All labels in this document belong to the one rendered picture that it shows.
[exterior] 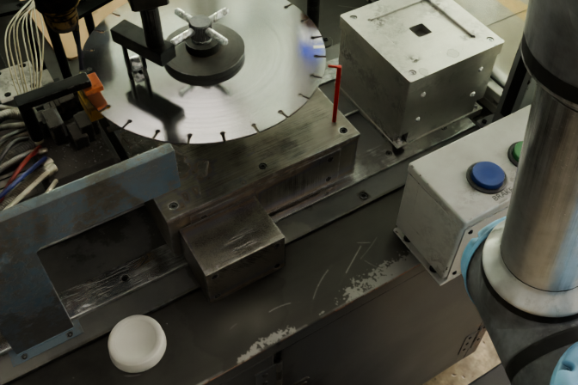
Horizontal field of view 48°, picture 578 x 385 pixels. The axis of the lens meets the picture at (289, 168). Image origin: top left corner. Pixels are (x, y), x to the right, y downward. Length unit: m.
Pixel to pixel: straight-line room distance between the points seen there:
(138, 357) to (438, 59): 0.58
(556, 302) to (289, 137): 0.44
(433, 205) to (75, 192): 0.43
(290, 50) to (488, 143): 0.29
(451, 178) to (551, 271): 0.26
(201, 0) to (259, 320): 0.47
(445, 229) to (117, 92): 0.45
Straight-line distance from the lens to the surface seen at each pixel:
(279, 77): 0.87
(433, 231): 0.87
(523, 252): 0.62
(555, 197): 0.54
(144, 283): 0.91
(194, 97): 0.85
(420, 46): 1.02
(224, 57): 0.88
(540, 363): 0.68
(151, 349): 0.85
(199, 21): 0.87
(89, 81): 0.85
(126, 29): 0.86
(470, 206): 0.82
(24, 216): 0.71
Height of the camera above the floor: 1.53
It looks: 50 degrees down
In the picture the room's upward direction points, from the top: 1 degrees clockwise
